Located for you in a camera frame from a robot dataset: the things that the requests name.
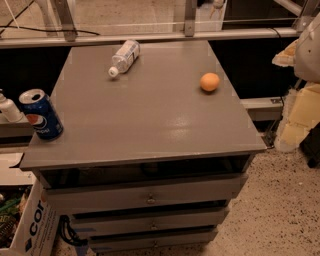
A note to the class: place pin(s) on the metal frame rail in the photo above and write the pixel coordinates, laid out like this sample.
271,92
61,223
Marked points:
234,34

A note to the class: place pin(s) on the grey drawer cabinet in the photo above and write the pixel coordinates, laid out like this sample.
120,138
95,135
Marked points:
152,123

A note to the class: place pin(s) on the clear plastic water bottle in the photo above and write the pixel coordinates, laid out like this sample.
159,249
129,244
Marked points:
124,58

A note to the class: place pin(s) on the white pump bottle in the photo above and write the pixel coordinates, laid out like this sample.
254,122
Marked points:
9,109

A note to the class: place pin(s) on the white cardboard box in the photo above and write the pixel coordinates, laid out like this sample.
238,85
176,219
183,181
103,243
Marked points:
37,227

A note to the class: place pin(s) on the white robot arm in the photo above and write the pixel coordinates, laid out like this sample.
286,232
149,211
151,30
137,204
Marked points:
303,54

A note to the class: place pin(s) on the middle grey drawer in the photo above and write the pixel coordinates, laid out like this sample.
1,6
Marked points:
149,222

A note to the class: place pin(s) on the grey drawer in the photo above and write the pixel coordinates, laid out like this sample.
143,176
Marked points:
149,222
154,240
146,194

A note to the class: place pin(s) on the orange fruit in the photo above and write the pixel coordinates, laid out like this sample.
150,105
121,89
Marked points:
209,82

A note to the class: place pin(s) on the bottom grey drawer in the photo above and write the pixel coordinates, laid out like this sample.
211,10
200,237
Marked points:
154,240

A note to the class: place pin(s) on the top grey drawer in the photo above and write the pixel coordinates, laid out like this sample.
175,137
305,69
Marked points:
146,194

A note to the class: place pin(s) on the blue pepsi can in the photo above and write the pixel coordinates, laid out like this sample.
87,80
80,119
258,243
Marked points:
41,114

